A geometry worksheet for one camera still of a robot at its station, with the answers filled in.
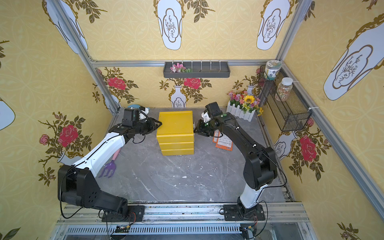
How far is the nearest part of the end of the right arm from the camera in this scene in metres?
0.63

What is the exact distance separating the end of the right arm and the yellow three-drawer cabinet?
0.05m

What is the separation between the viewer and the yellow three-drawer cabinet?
2.66 feet
